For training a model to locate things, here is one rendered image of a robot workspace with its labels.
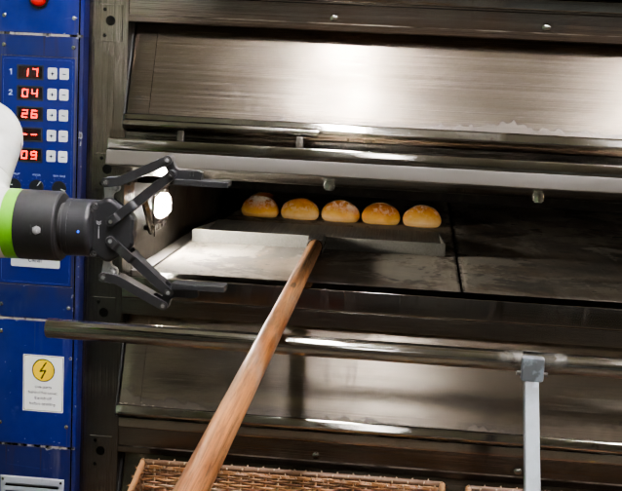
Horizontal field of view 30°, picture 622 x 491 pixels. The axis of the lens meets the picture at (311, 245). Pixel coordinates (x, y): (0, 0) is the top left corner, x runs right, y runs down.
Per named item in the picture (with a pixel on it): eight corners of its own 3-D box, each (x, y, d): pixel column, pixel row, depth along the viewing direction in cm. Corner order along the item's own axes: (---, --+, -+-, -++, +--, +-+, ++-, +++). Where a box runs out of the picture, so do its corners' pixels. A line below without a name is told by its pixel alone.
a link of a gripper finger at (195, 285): (171, 283, 153) (171, 289, 153) (224, 286, 152) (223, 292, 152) (175, 280, 156) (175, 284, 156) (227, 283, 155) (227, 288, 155)
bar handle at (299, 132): (120, 151, 198) (123, 152, 199) (316, 163, 195) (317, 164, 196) (123, 117, 198) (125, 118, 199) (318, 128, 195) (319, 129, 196)
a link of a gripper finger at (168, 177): (118, 225, 156) (111, 216, 156) (182, 172, 154) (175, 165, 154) (110, 229, 152) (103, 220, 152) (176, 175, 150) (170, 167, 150)
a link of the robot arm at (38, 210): (8, 265, 150) (9, 193, 149) (37, 250, 162) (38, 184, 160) (55, 268, 150) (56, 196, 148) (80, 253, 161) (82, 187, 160)
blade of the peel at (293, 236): (445, 256, 253) (446, 244, 253) (191, 241, 257) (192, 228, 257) (440, 233, 289) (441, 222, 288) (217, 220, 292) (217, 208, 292)
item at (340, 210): (319, 221, 302) (320, 200, 301) (322, 218, 308) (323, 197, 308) (358, 224, 301) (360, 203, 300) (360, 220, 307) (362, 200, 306)
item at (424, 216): (401, 226, 300) (403, 205, 299) (403, 223, 306) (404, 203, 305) (440, 229, 298) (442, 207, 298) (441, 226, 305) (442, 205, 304)
